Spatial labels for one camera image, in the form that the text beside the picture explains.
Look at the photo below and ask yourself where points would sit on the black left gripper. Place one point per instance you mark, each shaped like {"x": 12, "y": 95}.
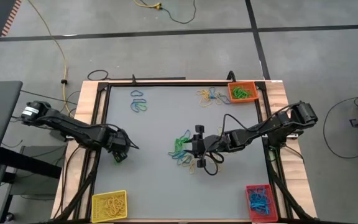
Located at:
{"x": 120, "y": 141}

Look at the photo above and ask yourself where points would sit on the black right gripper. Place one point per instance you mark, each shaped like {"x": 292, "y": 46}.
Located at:
{"x": 213, "y": 144}

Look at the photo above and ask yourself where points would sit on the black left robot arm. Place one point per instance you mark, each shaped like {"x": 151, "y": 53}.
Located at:
{"x": 73, "y": 127}

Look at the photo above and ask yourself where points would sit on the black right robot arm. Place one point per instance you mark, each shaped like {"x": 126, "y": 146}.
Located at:
{"x": 275, "y": 124}

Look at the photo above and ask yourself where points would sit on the yellow plastic basket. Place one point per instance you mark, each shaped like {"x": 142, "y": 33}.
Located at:
{"x": 95, "y": 196}

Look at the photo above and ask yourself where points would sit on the black metal rod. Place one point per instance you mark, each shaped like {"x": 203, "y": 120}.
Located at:
{"x": 151, "y": 78}

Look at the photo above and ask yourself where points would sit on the orange plastic basket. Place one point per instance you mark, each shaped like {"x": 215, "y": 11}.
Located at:
{"x": 253, "y": 87}

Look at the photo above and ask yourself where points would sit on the black equipment stand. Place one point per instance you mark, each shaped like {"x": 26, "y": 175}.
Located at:
{"x": 26, "y": 161}

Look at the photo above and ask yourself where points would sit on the black floor tape line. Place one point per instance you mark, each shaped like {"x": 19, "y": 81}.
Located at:
{"x": 104, "y": 35}
{"x": 258, "y": 46}

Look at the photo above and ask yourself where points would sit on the red plastic basket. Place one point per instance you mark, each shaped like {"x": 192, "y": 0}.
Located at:
{"x": 273, "y": 217}

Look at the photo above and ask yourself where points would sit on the black side desk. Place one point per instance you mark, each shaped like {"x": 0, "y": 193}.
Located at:
{"x": 2, "y": 124}

